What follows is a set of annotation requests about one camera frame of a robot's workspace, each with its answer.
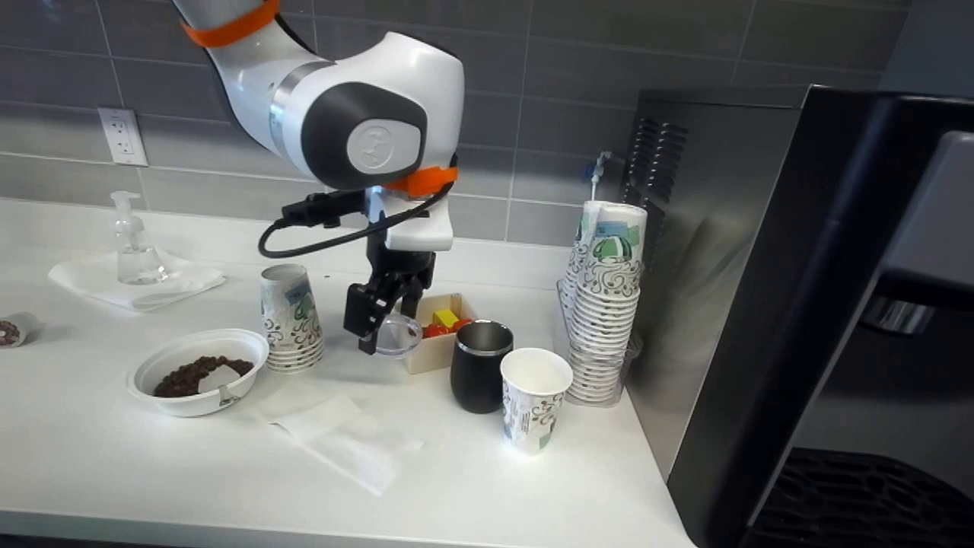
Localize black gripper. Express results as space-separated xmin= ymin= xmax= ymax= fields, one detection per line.
xmin=340 ymin=239 xmax=441 ymax=353

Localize clear plastic mug lid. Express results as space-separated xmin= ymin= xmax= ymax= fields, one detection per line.
xmin=368 ymin=309 xmax=426 ymax=359

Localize black coffee mug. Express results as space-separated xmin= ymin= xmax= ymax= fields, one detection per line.
xmin=449 ymin=320 xmax=519 ymax=417

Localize brown coffee grounds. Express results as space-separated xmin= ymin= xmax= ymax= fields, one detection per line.
xmin=151 ymin=353 xmax=255 ymax=399

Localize black coffee machine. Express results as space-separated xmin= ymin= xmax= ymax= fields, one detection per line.
xmin=666 ymin=82 xmax=974 ymax=548

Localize small cardboard packet box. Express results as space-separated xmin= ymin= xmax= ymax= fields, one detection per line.
xmin=405 ymin=290 xmax=479 ymax=376

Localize upside-down patterned paper cups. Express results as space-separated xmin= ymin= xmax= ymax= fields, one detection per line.
xmin=255 ymin=265 xmax=327 ymax=372

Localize white paper napkin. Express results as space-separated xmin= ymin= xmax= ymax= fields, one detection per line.
xmin=255 ymin=389 xmax=423 ymax=501

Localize upright patterned paper cup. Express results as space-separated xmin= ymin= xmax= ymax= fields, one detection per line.
xmin=498 ymin=345 xmax=577 ymax=456

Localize tall stack of paper cups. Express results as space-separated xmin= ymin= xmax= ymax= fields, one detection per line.
xmin=553 ymin=197 xmax=651 ymax=407

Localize white ceramic bowl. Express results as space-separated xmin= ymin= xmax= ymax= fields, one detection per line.
xmin=130 ymin=326 xmax=273 ymax=422

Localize clear glass pump bottle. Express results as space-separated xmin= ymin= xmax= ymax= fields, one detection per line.
xmin=107 ymin=188 xmax=171 ymax=288

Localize stainless steel appliance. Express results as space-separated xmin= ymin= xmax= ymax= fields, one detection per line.
xmin=618 ymin=89 xmax=808 ymax=482

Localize small round container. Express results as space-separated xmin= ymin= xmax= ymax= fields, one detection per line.
xmin=0 ymin=310 xmax=42 ymax=351

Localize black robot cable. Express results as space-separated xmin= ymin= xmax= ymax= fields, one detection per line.
xmin=255 ymin=181 xmax=460 ymax=262

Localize orange wrist strap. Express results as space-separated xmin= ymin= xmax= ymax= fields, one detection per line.
xmin=387 ymin=161 xmax=464 ymax=201

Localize white single wall outlet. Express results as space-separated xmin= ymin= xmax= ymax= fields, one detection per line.
xmin=95 ymin=106 xmax=151 ymax=168

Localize orange forearm strap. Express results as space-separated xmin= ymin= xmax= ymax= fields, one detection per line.
xmin=184 ymin=0 xmax=286 ymax=51

